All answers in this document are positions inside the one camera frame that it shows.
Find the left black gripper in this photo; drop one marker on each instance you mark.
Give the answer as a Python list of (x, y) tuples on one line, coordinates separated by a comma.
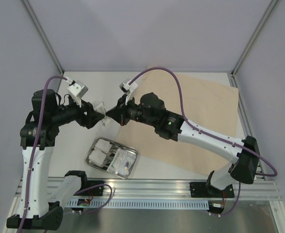
[(92, 116)]

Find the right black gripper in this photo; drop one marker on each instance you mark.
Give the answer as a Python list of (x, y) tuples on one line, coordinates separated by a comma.
[(122, 113)]

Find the green white suture packet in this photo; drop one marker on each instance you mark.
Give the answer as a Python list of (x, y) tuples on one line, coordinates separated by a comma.
[(100, 108)]

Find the clear blister packet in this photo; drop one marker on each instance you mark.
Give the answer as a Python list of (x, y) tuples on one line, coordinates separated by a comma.
[(127, 164), (116, 166)]

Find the long steel hemostat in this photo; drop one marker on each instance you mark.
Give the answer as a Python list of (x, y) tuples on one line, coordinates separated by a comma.
[(114, 149)]

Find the white gauze pad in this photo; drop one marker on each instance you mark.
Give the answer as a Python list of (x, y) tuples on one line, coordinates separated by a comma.
[(103, 145), (97, 157)]

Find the stainless steel tray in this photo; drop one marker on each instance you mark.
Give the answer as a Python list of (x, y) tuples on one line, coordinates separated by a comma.
[(122, 146)]

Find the steel hemostat forceps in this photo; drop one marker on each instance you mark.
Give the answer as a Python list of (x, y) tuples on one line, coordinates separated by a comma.
[(107, 161)]

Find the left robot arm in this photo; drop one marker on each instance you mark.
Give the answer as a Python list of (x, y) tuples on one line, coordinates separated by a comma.
[(36, 209)]

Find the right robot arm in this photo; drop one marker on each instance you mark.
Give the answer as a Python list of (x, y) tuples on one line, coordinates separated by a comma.
[(241, 154)]

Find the beige cloth drape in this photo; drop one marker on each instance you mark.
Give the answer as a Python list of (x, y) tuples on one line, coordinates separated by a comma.
[(207, 103)]

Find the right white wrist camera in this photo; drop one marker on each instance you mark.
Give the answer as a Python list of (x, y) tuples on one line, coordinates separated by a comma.
[(128, 87)]

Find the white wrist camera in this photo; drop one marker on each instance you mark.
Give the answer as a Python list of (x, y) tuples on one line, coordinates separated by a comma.
[(76, 90), (128, 87)]

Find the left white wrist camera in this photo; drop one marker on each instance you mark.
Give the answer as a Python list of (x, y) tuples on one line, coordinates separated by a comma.
[(76, 90)]

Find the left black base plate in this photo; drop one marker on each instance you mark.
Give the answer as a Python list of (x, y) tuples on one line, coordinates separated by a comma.
[(92, 188)]

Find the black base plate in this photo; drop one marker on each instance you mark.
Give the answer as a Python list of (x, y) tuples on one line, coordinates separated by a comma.
[(202, 190), (92, 188)]

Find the left aluminium frame post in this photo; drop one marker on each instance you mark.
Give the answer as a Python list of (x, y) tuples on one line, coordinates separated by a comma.
[(41, 33)]

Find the aluminium frame post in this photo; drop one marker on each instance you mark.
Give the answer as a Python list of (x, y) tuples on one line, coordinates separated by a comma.
[(41, 33), (255, 35)]

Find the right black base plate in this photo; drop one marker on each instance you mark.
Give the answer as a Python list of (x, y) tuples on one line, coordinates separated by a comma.
[(202, 190)]

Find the slotted grey cable duct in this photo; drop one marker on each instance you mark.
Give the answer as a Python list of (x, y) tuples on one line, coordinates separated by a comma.
[(140, 204)]

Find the aluminium mounting rail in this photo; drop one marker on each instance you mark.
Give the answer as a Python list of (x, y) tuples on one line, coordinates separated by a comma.
[(153, 189)]

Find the right aluminium frame post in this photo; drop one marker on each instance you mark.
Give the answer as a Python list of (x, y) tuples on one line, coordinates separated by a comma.
[(255, 35)]

